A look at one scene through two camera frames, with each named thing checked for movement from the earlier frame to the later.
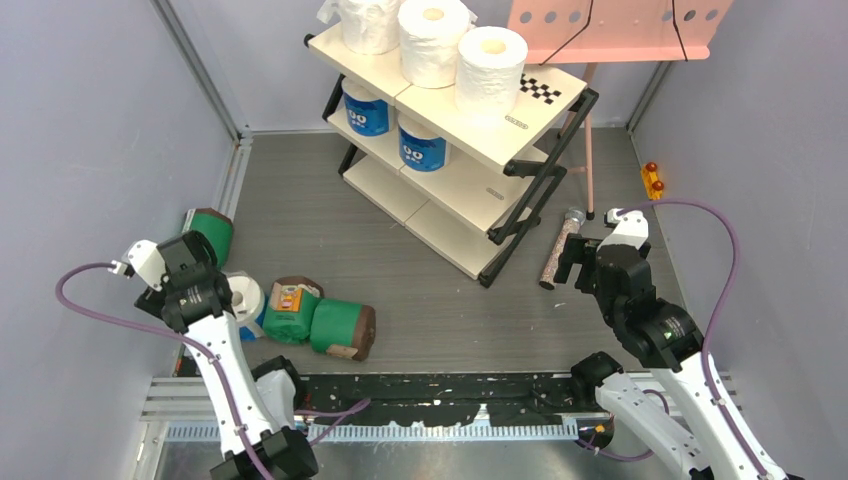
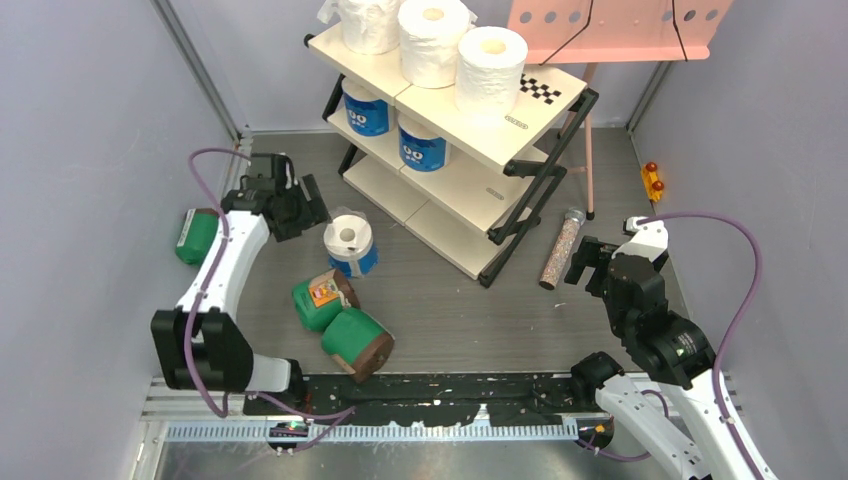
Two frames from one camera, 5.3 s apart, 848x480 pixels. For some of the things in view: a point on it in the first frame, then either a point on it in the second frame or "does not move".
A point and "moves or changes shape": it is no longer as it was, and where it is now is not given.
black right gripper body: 587,281 does not move
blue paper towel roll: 422,146 does not move
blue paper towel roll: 247,298 → 348,241
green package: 288,312 → 318,300
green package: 215,226 does not move
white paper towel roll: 431,32 does not move
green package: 342,328 moves or changes shape
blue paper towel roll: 369,111 does not move
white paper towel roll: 369,27 does not move
